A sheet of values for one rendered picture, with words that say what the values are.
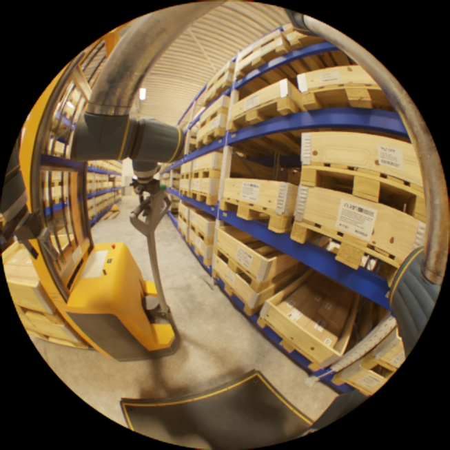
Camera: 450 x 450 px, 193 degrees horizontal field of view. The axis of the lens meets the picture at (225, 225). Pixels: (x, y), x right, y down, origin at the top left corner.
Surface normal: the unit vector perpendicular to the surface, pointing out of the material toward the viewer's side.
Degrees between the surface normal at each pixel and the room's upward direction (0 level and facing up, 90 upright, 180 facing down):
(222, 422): 0
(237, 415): 0
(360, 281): 90
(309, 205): 90
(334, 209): 90
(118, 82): 126
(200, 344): 0
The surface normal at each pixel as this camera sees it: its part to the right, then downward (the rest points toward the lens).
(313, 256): -0.84, 0.07
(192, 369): 0.11, -0.95
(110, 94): 0.55, 0.77
